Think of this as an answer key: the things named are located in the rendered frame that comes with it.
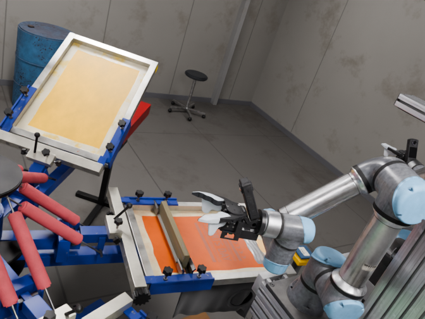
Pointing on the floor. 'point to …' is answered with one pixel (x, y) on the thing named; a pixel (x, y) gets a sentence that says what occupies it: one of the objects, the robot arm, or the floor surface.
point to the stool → (190, 93)
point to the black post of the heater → (97, 197)
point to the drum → (34, 52)
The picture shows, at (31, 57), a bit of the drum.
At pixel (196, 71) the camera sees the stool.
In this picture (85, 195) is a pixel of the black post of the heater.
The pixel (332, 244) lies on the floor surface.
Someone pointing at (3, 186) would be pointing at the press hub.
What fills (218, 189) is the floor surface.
